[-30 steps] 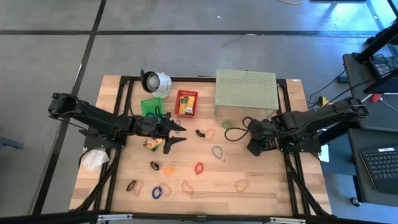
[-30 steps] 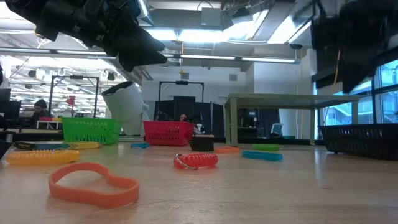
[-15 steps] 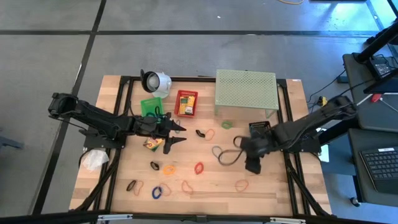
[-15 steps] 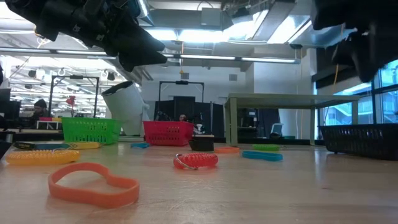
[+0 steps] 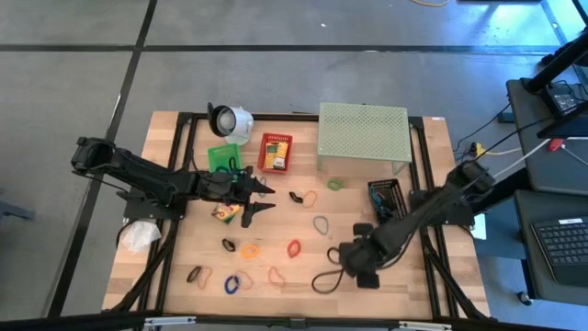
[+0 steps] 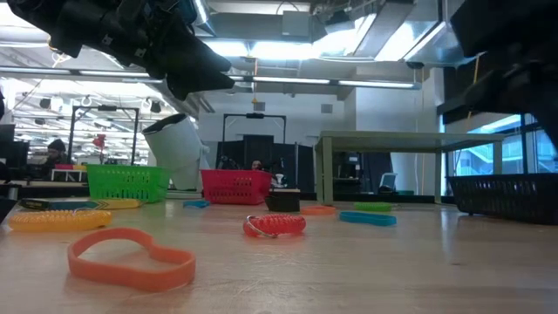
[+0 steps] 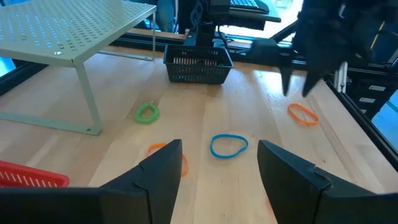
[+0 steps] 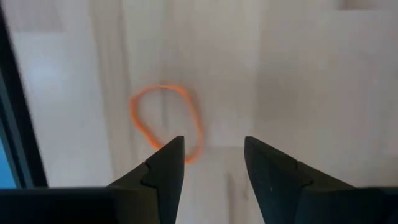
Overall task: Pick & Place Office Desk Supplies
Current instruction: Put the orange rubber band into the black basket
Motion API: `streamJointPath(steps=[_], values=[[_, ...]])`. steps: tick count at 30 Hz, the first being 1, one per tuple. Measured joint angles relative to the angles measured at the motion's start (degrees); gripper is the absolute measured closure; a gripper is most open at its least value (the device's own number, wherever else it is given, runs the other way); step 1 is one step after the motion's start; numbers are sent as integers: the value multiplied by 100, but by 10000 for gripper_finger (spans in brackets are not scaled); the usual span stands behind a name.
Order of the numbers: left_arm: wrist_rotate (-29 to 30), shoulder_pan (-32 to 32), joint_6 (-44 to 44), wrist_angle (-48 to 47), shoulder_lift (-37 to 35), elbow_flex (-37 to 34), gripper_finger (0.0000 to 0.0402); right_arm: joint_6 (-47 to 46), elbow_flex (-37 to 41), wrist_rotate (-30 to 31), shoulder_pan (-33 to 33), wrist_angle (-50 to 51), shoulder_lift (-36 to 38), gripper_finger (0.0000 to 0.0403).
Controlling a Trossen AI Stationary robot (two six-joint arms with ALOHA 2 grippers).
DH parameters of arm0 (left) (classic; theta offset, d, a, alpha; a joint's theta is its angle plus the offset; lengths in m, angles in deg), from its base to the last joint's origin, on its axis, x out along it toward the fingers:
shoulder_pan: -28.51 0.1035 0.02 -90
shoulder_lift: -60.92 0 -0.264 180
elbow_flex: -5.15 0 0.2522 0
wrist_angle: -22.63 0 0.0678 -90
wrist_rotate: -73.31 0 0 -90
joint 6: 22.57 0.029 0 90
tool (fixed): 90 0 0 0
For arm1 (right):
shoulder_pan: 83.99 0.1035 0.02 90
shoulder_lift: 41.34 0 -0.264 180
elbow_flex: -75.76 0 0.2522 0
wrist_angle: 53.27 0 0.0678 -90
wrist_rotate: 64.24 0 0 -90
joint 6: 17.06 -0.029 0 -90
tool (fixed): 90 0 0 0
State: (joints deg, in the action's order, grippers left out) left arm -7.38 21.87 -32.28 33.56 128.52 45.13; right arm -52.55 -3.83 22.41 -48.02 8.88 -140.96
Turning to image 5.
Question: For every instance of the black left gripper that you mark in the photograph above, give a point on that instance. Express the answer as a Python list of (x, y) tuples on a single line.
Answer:
[(222, 188)]

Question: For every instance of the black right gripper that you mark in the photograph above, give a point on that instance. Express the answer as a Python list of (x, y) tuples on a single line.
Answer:
[(363, 255)]

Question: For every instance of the yellow green crayon box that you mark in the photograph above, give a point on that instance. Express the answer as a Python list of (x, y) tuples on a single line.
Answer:
[(225, 213)]

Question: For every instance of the large yellow crayon box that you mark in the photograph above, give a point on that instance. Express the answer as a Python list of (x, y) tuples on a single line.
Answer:
[(281, 149)]

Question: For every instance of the blue silicone wristband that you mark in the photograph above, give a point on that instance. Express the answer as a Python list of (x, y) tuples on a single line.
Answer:
[(261, 196), (376, 197)]

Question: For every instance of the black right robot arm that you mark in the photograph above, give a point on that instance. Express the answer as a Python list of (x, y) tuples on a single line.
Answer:
[(427, 209)]

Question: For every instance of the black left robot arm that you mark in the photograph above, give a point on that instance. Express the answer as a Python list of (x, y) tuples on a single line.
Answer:
[(138, 170)]

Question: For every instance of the black side desk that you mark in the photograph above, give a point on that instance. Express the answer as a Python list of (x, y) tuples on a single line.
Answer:
[(526, 106)]

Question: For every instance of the red plastic basket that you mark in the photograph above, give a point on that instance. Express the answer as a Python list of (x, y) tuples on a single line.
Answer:
[(262, 154)]

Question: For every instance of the green plastic basket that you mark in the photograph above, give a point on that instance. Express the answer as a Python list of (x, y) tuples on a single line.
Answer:
[(218, 154)]

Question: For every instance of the black plastic basket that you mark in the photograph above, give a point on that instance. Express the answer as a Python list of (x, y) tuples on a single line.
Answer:
[(396, 193)]

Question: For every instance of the white paper sheet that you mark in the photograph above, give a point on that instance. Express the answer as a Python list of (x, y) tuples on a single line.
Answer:
[(480, 227)]

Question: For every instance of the white plastic bag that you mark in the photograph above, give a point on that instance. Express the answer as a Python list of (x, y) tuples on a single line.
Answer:
[(138, 236)]

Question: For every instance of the green perforated metal shelf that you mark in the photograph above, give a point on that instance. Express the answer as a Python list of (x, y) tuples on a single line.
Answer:
[(363, 131)]

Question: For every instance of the yellow plug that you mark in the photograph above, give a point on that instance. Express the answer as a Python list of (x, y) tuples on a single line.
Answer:
[(479, 149)]

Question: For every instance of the black caster wheel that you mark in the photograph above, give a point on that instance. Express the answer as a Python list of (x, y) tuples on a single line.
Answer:
[(524, 299)]

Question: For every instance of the small black floor box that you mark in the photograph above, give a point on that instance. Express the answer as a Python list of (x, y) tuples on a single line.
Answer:
[(506, 117)]

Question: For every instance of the black keyboard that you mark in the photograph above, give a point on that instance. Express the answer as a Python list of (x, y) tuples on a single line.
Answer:
[(562, 246)]

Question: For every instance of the grey chair base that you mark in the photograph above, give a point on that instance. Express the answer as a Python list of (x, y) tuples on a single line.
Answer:
[(14, 211)]

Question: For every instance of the black power adapter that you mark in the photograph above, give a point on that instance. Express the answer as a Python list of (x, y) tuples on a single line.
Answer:
[(562, 102)]

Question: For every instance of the black diagonal pole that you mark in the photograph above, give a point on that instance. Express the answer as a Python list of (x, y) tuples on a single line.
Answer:
[(558, 62)]

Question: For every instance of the black aluminium table frame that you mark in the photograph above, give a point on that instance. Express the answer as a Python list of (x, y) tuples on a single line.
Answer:
[(229, 323)]

